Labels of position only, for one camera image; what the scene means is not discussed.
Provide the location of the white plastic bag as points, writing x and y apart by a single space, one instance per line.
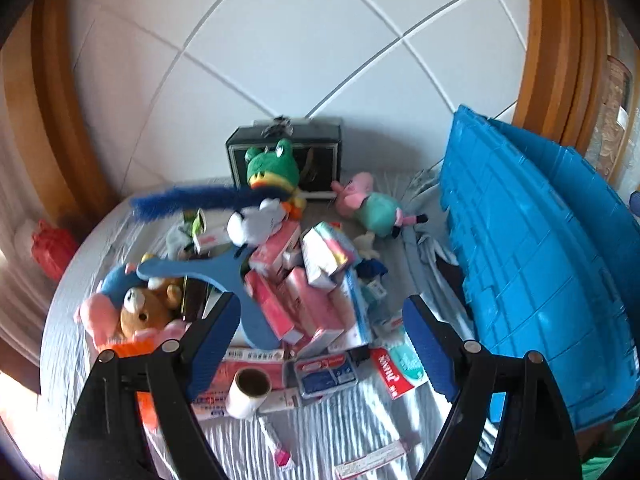
26 236

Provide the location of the long white red box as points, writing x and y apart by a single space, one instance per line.
375 457

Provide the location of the white lint roller refill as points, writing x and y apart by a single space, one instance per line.
247 392

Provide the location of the pig plush in teal dress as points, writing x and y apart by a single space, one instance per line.
375 207

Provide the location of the brown bear plush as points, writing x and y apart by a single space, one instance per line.
145 310

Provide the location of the blue feather duster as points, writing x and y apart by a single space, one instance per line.
190 200

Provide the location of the pig plush in orange dress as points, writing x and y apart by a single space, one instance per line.
135 347

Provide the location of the small white red box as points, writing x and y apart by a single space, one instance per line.
212 240

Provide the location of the blue white medicine packet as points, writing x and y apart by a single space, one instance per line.
325 375

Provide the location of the pig plush in blue shirt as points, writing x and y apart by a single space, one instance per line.
107 310

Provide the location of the green frog hat plush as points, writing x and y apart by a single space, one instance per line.
272 170

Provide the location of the white curtain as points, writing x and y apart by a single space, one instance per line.
15 185

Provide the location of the blue plastic slingshot toy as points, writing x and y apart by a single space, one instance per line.
225 275

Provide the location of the blue plastic crate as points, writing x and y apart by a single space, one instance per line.
525 260

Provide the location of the black box with gold trim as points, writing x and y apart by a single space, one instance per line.
320 160

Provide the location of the small pink white tube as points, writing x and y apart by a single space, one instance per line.
275 440

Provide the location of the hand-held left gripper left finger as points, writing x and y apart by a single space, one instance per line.
212 345

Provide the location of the green cloth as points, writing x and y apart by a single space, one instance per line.
615 452

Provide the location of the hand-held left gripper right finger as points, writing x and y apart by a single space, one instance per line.
427 350

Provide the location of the colourful sanitary pad packet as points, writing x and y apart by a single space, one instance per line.
325 255

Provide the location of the blue and white box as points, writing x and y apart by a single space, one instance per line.
359 310

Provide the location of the wooden wall frame post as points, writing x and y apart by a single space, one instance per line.
60 110
560 50

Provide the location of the light pink box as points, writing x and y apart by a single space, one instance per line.
320 305

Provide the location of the striped blue white tablecloth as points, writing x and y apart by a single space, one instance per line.
80 240

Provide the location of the patterned fabric hanging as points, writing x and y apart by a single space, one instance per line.
610 120

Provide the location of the pink and red box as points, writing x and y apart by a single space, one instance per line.
272 307

